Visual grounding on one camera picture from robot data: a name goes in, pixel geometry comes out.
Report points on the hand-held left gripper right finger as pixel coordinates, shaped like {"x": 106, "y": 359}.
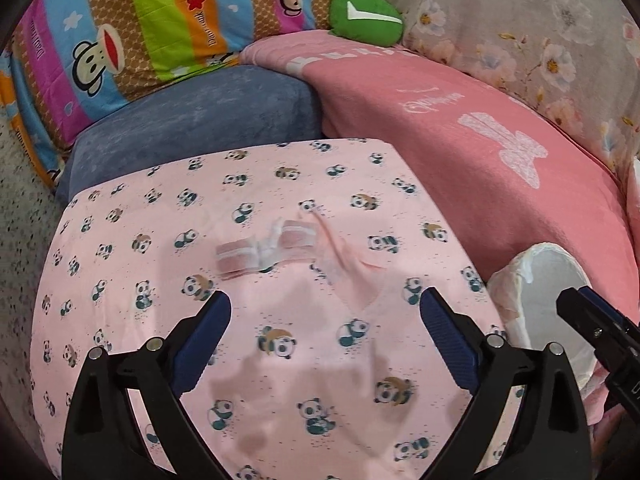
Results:
{"x": 447, "y": 340}

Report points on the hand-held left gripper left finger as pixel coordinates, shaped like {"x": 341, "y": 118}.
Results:
{"x": 202, "y": 345}

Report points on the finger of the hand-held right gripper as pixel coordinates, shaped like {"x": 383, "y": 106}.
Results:
{"x": 580, "y": 317}
{"x": 607, "y": 310}

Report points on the white diaper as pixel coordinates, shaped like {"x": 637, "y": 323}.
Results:
{"x": 545, "y": 300}

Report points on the clear plastic wrapper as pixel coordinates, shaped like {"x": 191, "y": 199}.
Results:
{"x": 240, "y": 260}

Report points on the pink panda print cloth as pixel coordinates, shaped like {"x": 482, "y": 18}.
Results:
{"x": 300, "y": 320}

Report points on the pink blanket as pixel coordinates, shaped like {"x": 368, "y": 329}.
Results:
{"x": 425, "y": 125}

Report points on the blue velvet cushion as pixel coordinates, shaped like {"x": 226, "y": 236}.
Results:
{"x": 200, "y": 110}

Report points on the pale floral blanket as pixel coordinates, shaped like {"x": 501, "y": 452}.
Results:
{"x": 525, "y": 20}

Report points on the striped monkey print quilt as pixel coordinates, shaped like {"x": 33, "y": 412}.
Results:
{"x": 125, "y": 25}

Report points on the green plush cushion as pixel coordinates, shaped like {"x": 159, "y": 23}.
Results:
{"x": 365, "y": 15}

